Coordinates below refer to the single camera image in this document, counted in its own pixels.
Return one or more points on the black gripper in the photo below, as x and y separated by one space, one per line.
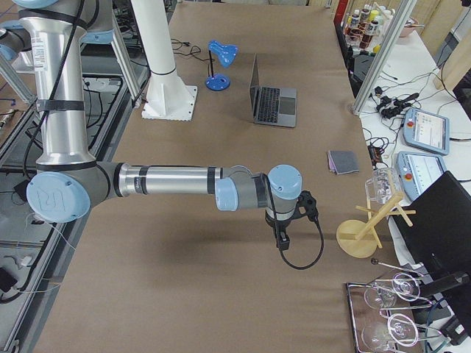
282 226

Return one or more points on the grey laptop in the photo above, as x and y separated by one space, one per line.
272 106

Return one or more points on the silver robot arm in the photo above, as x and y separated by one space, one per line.
70 181

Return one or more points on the wooden mug tree stand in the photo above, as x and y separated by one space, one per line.
359 239

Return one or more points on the grey folded cloth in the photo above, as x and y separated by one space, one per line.
342 162

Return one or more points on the clear glass mug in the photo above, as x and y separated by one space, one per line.
384 184

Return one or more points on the upper wine glass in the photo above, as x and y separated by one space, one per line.
384 293

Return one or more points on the wine glass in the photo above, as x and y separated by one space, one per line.
384 293
399 331

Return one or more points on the lower wine glass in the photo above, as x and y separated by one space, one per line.
399 331

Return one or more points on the lower teach pendant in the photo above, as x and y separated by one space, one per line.
418 171

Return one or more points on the teach pendant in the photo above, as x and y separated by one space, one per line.
418 171
427 131

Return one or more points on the black computer monitor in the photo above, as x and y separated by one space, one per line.
439 236

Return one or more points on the upper teach pendant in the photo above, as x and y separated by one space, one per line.
427 131

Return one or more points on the blue desk lamp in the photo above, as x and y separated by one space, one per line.
226 54

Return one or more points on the bottle rack with bottles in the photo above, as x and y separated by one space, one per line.
365 23

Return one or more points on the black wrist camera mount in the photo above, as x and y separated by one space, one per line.
306 207

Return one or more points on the wire glass rack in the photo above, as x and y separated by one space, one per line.
361 315

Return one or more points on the white camera mast base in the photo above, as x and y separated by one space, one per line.
167 97

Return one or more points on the aluminium frame post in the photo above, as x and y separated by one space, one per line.
392 34

